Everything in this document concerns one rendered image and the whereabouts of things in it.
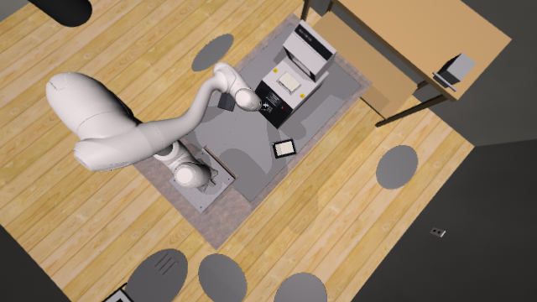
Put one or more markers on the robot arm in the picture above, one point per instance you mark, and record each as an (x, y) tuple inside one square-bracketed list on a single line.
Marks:
[(111, 139)]

